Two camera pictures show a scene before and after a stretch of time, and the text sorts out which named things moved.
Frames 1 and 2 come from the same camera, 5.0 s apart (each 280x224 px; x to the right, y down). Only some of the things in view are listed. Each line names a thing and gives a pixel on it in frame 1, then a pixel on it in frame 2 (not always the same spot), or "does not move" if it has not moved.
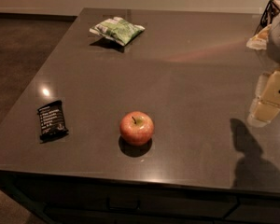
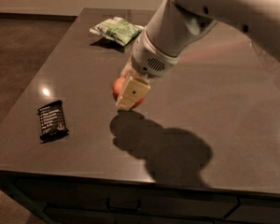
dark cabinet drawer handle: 122,208 does not move
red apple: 136,128 → 118,88
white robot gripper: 279,41 → 147,61
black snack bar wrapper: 51,121 does not move
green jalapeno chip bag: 118,29 does not move
